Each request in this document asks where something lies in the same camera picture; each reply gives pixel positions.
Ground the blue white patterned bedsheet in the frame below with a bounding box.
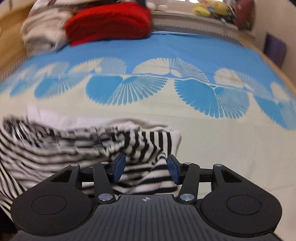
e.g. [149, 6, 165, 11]
[1, 32, 295, 240]

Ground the red folded blanket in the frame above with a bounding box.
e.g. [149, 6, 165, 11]
[65, 1, 152, 46]

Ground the yellow plush toy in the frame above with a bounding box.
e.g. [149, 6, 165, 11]
[192, 1, 230, 18]

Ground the cream folded blanket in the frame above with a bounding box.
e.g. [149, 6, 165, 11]
[20, 9, 73, 56]

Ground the wooden bed frame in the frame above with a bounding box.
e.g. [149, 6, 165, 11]
[1, 1, 295, 92]

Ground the dark red cushion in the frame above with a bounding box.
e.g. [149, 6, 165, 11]
[234, 0, 255, 31]

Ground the white folded bedding stack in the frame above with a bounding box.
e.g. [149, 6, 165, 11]
[30, 0, 139, 17]

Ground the white plush toy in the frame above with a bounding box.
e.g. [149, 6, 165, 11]
[146, 0, 168, 11]

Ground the black white striped garment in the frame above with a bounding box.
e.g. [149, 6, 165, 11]
[1, 106, 181, 214]

